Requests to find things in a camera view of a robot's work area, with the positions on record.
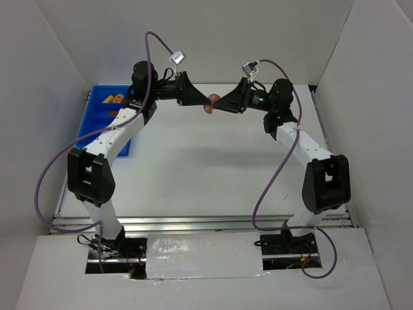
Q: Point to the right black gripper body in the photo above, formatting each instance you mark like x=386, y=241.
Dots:
x=242, y=95

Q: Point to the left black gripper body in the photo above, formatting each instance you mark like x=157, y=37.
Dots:
x=183, y=89

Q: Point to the pink orange lego piece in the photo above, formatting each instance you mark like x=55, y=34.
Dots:
x=208, y=108

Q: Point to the yellow oval printed lego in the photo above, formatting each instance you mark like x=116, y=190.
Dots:
x=118, y=98

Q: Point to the yellow rectangular lego brick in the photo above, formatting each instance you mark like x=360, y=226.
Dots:
x=109, y=99

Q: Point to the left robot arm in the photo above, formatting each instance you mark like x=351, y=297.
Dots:
x=90, y=176

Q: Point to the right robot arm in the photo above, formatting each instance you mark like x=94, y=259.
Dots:
x=326, y=181

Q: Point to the blue compartment bin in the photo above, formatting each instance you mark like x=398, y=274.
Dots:
x=96, y=112

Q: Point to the white foil covered panel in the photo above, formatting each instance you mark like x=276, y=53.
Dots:
x=203, y=255

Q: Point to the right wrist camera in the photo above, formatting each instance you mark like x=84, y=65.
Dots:
x=250, y=70

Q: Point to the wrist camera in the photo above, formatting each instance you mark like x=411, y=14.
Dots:
x=177, y=58
x=250, y=70

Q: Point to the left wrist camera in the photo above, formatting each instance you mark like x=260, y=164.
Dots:
x=177, y=58

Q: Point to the aluminium rail base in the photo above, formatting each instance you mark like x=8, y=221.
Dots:
x=143, y=226

